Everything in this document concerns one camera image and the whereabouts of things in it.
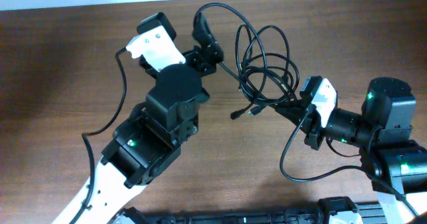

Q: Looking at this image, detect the right camera black cable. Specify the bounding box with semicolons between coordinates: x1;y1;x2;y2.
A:
279;105;420;218

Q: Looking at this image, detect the left camera black cable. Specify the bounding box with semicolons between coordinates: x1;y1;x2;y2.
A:
68;47;128;224

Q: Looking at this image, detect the camera black cable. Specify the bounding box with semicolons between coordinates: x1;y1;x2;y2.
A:
279;105;420;218
68;47;128;224

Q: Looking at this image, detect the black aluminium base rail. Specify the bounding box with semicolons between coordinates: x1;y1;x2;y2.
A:
109;197;387;224

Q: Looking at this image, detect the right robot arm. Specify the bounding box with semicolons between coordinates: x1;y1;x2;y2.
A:
274;76;426;222

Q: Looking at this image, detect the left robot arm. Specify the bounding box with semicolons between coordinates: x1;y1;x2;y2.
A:
56;13;224;223

